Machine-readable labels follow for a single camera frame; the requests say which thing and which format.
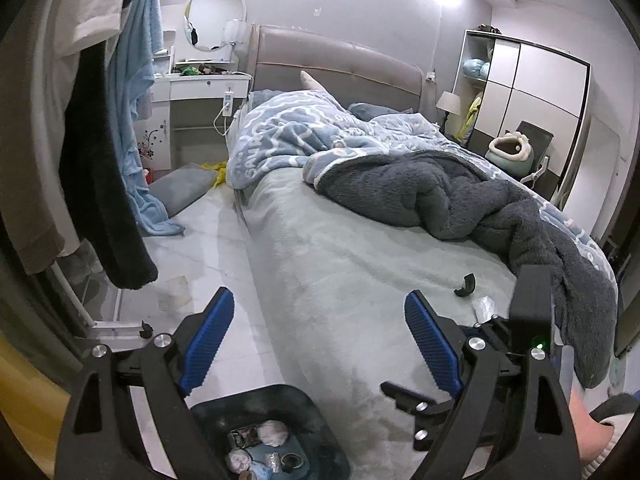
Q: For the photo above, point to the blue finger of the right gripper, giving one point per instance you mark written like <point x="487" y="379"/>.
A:
<point x="405" y="400"/>
<point x="479" y="331"/>

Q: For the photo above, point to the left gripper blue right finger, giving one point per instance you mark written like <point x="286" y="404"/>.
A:
<point x="436" y="339"/>

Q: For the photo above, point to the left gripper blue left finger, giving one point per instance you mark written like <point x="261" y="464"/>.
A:
<point x="199" y="338"/>

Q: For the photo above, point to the clear plastic wrapper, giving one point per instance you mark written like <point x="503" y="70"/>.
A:
<point x="484" y="309"/>

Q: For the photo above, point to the black curved piece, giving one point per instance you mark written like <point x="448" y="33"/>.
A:
<point x="468" y="287"/>

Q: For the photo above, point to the black snack packet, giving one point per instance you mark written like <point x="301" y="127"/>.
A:
<point x="244" y="437"/>

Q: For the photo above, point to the white round pad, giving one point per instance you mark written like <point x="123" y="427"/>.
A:
<point x="273" y="433"/>

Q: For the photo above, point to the blue tissue packet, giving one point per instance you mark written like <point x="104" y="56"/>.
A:
<point x="259" y="471"/>

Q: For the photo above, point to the dark green trash bin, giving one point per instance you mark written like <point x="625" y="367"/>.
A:
<point x="311" y="451"/>

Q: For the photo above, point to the person right hand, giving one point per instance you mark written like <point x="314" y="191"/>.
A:
<point x="591" y="436"/>

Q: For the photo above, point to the white clothes rack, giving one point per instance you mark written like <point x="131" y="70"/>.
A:
<point x="99" y="304"/>

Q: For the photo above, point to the bed with grey-green sheet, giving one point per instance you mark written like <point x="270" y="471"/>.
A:
<point x="332" y="283"/>

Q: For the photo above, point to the dark grey fluffy blanket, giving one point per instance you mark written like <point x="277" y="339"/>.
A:
<point x="452" y="201"/>

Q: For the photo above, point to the grey floor cushion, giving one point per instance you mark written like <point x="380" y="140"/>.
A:
<point x="182" y="187"/>

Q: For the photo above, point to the black office chair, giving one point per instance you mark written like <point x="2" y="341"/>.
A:
<point x="539" y="140"/>

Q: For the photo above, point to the hanging black garment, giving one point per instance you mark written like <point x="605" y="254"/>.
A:
<point x="94" y="193"/>

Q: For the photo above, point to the green white plush pet bed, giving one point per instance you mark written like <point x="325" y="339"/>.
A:
<point x="512" y="153"/>

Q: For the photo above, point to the blue patterned duvet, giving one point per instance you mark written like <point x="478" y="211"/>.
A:
<point x="311" y="131"/>

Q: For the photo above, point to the white vanity desk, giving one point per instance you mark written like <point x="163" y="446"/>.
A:
<point x="184" y="121"/>

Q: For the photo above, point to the bedside table lamp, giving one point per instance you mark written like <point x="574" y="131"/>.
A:
<point x="449" y="104"/>

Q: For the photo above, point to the white power strip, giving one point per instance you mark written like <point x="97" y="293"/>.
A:
<point x="227" y="103"/>

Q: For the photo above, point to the teal pillow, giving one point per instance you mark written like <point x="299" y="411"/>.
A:
<point x="367" y="111"/>

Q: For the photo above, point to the white wardrobe cabinet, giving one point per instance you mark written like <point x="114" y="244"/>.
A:
<point x="527" y="82"/>

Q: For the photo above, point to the blue plush on shelf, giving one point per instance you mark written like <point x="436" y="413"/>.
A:
<point x="476" y="68"/>

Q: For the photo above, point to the white pillow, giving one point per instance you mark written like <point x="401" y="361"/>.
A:
<point x="309" y="83"/>

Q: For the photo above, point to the light blue hanging towel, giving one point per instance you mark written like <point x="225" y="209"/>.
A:
<point x="130" y="76"/>

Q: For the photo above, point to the grey padded headboard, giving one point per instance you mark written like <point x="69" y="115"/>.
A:
<point x="351" y="73"/>

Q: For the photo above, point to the round vanity mirror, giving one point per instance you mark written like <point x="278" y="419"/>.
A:
<point x="211" y="25"/>

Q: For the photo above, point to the hanging white t-shirt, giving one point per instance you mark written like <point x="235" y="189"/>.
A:
<point x="81" y="24"/>

